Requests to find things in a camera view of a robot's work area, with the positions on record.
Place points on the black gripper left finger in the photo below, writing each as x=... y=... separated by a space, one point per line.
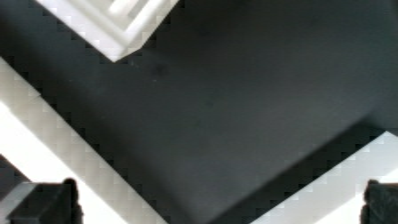
x=41 y=203

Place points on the white U-shaped obstacle wall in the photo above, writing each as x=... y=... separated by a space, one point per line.
x=52 y=155

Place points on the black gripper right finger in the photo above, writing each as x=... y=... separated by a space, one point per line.
x=379 y=212

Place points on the white cabinet body box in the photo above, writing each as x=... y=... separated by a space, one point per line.
x=113 y=22

